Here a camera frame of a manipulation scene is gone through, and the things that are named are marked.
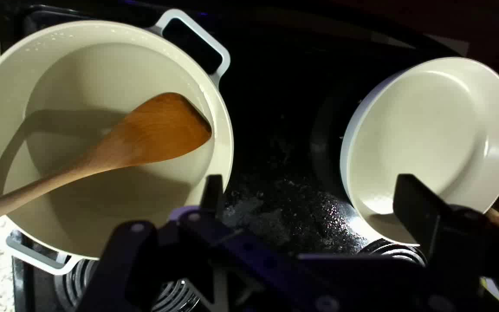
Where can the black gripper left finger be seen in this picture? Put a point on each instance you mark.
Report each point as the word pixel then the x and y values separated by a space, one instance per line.
pixel 141 259

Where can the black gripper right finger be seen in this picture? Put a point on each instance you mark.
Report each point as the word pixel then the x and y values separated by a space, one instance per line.
pixel 460 243

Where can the wooden cooking spatula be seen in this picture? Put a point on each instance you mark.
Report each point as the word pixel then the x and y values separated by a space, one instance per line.
pixel 162 129

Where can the white cooking pot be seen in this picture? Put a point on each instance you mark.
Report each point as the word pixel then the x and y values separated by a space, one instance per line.
pixel 63 87

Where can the white frying pan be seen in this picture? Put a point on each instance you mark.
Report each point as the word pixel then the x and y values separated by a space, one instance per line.
pixel 439 122

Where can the black electric stove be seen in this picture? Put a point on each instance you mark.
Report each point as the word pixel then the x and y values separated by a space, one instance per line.
pixel 297 75

